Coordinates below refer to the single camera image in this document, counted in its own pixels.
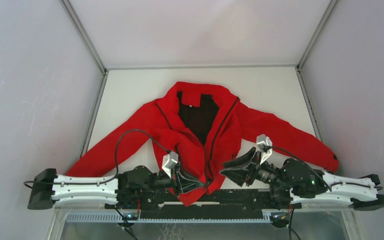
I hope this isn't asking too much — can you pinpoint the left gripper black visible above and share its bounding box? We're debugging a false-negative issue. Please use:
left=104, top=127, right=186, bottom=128
left=141, top=162, right=205, bottom=198

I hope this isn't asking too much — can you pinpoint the red jacket black lining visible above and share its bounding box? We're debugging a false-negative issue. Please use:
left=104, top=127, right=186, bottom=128
left=67, top=81, right=339, bottom=206

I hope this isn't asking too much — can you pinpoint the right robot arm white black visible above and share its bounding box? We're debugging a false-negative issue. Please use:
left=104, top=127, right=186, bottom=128
left=220, top=146, right=384, bottom=211

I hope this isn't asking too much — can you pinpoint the white slotted cable duct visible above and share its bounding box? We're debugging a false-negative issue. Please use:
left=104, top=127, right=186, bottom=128
left=65, top=211, right=282, bottom=223

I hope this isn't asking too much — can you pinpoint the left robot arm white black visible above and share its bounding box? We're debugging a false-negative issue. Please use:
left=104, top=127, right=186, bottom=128
left=24, top=164, right=205, bottom=210

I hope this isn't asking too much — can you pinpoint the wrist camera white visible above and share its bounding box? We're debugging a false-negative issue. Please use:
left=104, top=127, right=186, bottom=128
left=256, top=134, right=273, bottom=165
left=161, top=151, right=179, bottom=179

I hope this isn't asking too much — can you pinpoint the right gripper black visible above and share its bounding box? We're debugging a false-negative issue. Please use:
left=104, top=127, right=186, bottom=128
left=218, top=147, right=292, bottom=192

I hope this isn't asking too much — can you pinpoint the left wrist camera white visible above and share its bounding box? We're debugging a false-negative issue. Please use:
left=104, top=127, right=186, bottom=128
left=161, top=151, right=179, bottom=179

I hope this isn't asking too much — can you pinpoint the left camera black cable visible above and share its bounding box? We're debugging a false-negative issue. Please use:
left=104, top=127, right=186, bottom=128
left=23, top=128, right=173, bottom=190

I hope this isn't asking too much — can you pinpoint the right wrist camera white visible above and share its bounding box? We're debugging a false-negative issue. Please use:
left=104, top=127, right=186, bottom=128
left=256, top=134, right=273, bottom=165

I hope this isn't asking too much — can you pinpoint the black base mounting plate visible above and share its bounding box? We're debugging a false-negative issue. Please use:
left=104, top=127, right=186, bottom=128
left=104, top=189, right=301, bottom=218

